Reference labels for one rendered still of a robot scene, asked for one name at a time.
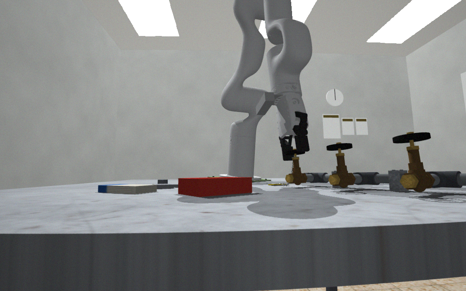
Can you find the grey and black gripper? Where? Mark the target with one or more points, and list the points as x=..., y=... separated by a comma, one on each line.
x=292, y=120

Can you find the dark red rectangular block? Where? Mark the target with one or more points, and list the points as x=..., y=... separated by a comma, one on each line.
x=214, y=186

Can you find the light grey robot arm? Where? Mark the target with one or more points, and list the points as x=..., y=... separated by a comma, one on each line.
x=285, y=62

